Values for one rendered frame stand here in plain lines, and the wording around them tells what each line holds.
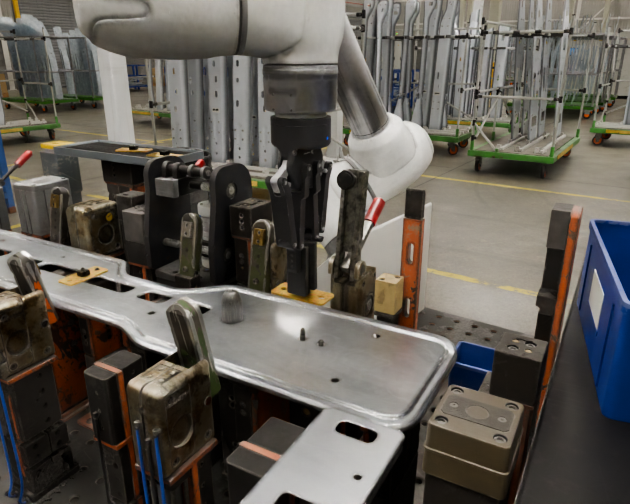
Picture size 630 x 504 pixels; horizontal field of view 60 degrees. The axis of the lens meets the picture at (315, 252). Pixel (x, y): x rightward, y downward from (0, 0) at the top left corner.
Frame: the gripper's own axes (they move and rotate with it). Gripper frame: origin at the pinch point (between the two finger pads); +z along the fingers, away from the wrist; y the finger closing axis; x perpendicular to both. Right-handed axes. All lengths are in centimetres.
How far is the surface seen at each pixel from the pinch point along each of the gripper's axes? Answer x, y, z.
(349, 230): -0.1, -14.8, -1.0
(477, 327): 10, -75, 42
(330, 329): 2.2, -4.4, 11.0
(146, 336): -20.0, 10.5, 11.1
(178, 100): -359, -359, 19
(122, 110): -330, -263, 19
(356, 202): 1.0, -14.6, -5.8
